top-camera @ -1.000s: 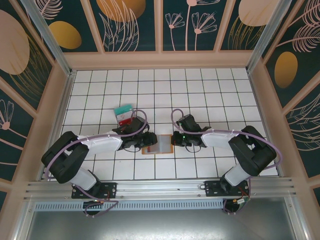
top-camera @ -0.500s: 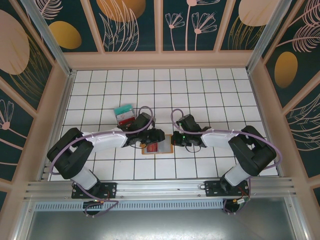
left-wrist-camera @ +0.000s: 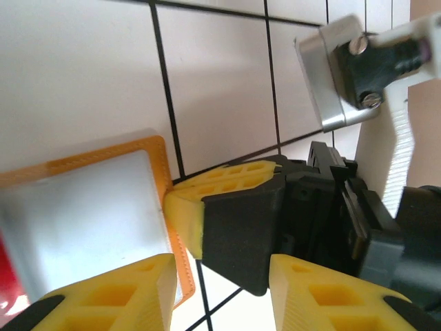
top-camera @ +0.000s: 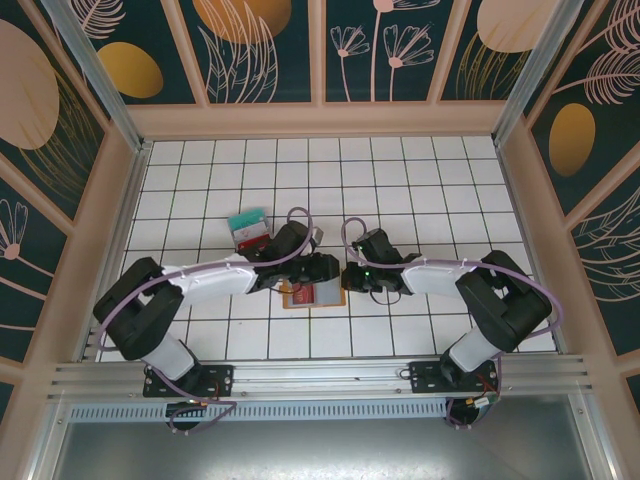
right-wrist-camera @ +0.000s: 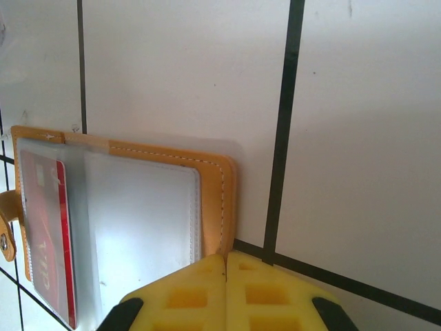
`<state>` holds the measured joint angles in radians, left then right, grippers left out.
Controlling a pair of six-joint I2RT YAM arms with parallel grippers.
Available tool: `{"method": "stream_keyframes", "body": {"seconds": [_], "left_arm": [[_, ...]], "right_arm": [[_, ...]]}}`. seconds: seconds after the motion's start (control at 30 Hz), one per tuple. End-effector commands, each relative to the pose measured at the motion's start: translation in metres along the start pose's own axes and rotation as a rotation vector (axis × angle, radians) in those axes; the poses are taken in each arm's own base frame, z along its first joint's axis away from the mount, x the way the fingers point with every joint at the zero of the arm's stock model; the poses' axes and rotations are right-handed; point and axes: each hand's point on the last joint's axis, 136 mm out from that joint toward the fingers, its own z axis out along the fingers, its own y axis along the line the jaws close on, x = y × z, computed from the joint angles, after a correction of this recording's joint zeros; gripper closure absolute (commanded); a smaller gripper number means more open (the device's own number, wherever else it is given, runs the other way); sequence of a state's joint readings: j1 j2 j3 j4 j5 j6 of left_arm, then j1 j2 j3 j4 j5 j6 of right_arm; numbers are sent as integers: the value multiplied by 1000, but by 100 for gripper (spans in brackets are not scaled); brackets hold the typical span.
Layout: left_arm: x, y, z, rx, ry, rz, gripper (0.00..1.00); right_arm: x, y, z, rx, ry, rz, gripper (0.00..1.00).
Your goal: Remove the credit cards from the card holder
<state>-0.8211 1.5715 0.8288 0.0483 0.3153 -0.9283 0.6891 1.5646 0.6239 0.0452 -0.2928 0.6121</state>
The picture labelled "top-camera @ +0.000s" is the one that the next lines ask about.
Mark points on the tan leather card holder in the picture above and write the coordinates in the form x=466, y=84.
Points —
x=330, y=295

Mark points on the white credit card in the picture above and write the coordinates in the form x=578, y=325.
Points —
x=247, y=230

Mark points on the teal credit card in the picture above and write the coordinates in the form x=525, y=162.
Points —
x=245, y=218

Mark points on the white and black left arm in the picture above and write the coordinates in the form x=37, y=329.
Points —
x=215, y=280

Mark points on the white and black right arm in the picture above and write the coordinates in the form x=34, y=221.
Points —
x=430, y=280

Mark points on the small circuit board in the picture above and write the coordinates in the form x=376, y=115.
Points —
x=192, y=412
x=482, y=401

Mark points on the grey metal sheet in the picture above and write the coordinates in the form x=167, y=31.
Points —
x=320, y=450

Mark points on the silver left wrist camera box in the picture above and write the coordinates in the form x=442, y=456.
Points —
x=318, y=235

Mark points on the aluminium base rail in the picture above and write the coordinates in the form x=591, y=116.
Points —
x=320, y=375

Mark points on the aluminium floor edge rail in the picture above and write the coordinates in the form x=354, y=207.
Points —
x=131, y=200
x=516, y=200

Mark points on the wall panel, pink flowers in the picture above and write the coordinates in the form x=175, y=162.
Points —
x=380, y=75

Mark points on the wall panel, pink leaf outlines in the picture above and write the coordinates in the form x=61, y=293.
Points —
x=610, y=280

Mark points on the wall panel, oval and fern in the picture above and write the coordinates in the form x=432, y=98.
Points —
x=572, y=140

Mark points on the aluminium corner post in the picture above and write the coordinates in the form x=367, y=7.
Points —
x=534, y=75
x=97, y=75

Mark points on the wall panel, large gold disc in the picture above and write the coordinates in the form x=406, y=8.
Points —
x=240, y=20

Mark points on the wall panel, gold oval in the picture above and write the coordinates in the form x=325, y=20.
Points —
x=130, y=70

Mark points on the wall panel, single pink flower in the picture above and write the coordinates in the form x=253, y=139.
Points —
x=25, y=280

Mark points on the wall panel, huge pale disc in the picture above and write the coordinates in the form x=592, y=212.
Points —
x=25, y=90

